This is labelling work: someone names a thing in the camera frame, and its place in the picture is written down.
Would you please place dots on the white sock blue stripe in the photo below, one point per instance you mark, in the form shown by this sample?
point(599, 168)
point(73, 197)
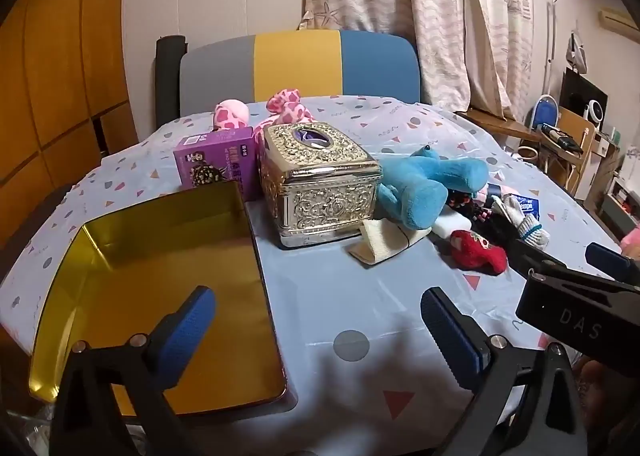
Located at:
point(532, 233)

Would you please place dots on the purple cardboard box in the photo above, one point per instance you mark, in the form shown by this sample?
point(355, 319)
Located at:
point(220, 156)

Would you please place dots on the black hair tool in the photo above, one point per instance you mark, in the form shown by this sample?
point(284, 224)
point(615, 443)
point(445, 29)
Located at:
point(562, 139)

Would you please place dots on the white clothes iron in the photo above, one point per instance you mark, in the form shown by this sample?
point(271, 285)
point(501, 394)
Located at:
point(577, 54)

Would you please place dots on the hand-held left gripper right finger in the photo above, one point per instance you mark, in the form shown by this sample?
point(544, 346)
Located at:
point(450, 336)

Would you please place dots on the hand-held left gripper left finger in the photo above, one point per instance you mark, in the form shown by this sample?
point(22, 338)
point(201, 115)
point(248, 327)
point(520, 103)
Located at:
point(190, 331)

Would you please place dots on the pink blanket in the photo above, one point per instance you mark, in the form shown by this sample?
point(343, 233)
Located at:
point(632, 241)

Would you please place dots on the grey yellow blue chair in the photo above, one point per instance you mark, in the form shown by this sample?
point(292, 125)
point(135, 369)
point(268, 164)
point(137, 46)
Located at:
point(300, 61)

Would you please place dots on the blue folding chair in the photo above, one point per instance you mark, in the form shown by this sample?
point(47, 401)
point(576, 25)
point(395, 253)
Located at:
point(546, 111)

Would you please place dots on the cream cloth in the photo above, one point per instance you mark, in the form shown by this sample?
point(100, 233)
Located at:
point(375, 241)

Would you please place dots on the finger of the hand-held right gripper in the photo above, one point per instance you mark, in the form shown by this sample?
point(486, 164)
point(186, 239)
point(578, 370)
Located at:
point(530, 256)
point(607, 258)

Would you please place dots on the black monitor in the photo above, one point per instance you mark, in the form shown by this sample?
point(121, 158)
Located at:
point(575, 91)

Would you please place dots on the wall air conditioner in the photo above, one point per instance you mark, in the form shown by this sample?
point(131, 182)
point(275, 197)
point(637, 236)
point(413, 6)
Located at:
point(617, 21)

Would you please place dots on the ornate silver tissue box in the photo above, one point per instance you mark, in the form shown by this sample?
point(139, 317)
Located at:
point(320, 196)

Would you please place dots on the wooden wardrobe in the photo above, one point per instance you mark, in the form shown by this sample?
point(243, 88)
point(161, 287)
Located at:
point(60, 61)

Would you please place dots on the wooden side desk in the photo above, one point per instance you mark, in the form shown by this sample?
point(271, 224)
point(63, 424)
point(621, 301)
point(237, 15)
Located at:
point(495, 124)

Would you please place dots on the white round fan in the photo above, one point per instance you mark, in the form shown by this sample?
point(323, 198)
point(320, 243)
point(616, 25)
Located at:
point(596, 111)

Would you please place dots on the red patterned sock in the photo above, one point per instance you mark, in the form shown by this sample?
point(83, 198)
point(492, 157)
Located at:
point(475, 251)

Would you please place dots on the gold metal tray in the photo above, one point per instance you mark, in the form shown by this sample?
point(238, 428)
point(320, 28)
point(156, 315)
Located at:
point(150, 256)

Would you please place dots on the pink spotted plush bow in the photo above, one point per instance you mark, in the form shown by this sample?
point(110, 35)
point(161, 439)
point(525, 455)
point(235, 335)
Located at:
point(287, 106)

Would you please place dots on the pink spotted plush toy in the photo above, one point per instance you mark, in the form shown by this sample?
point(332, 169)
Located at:
point(231, 114)

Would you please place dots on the blue tissue packet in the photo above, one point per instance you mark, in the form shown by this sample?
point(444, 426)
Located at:
point(529, 207)

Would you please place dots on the large blue plush toy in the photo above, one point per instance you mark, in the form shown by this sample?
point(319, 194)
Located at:
point(415, 196)

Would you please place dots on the white metal pole stand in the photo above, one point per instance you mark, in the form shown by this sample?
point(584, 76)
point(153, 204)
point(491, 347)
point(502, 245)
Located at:
point(551, 36)

